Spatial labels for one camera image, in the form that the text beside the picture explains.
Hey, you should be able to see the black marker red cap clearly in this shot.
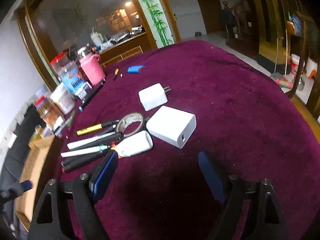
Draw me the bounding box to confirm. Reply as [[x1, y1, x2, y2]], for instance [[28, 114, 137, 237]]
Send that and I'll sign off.
[[62, 150, 110, 173]]

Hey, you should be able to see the white pen teal band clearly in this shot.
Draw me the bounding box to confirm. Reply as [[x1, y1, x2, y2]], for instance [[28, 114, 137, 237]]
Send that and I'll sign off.
[[61, 145, 111, 158]]

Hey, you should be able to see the white glue bottle orange tip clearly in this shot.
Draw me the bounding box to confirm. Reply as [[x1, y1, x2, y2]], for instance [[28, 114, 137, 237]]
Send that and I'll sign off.
[[112, 131, 153, 158]]

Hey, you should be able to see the black tape roll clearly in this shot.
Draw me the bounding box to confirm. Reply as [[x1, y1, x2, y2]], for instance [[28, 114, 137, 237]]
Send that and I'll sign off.
[[115, 112, 147, 138]]

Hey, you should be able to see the large white power adapter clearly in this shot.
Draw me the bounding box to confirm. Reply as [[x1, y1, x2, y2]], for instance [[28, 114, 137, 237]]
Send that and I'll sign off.
[[146, 106, 197, 149]]

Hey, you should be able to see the white marker pen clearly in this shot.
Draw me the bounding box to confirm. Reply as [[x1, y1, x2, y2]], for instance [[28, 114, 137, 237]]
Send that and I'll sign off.
[[67, 132, 117, 150]]

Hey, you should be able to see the black marker grey cap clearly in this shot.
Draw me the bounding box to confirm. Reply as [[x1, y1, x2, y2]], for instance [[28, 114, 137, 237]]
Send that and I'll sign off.
[[72, 132, 124, 150]]

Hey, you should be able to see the cardboard tray box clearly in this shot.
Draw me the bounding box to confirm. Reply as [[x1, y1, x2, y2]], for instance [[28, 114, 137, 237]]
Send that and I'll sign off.
[[15, 135, 61, 231]]

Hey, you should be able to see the yellow black pen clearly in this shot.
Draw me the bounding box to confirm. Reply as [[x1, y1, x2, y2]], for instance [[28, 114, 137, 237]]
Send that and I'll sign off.
[[76, 119, 119, 136]]

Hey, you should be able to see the green marker pen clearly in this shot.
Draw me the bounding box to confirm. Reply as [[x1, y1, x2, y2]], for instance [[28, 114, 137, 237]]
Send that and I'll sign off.
[[65, 110, 76, 128]]

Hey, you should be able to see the brown snack jar red lid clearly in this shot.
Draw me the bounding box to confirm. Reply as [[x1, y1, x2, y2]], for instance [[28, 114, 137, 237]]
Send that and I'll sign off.
[[34, 95, 65, 129]]

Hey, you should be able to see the clear plastic jar white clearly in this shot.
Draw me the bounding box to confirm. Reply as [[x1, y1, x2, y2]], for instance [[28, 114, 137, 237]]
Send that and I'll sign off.
[[49, 83, 75, 115]]

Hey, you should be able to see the long black flashlight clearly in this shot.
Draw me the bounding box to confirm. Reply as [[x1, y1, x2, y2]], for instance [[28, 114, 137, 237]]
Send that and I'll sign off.
[[78, 82, 105, 111]]

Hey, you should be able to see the blue printed box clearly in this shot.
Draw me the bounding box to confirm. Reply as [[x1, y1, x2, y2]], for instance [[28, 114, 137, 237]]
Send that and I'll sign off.
[[59, 61, 92, 100]]

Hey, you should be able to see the maroon velvet tablecloth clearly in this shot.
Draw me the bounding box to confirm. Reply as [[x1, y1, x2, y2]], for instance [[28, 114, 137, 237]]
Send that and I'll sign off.
[[63, 40, 319, 239]]

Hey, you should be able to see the small white plug charger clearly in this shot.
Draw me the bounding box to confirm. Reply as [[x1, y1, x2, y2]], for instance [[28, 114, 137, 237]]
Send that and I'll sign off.
[[138, 83, 171, 111]]

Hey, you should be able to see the small yellow black screwdriver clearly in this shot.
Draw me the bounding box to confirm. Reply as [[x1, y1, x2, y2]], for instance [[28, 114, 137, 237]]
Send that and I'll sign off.
[[113, 68, 119, 81]]

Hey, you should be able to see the clear jar red lid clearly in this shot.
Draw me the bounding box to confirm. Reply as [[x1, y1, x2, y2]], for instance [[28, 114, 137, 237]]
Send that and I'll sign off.
[[50, 52, 69, 77]]

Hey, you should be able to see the blue battery pack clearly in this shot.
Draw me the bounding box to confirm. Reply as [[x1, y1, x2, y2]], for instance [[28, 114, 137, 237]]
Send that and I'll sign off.
[[127, 65, 145, 74]]

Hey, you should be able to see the wooden cabinet counter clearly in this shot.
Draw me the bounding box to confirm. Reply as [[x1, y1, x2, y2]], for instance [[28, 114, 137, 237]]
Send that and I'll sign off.
[[99, 33, 155, 68]]

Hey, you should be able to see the white red bucket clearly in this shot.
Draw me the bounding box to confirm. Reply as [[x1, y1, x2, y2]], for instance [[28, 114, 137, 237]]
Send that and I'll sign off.
[[290, 54, 300, 77]]

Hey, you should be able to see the bamboo painted panel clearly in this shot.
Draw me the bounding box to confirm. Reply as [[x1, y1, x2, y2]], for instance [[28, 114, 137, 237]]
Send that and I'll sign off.
[[138, 0, 175, 48]]

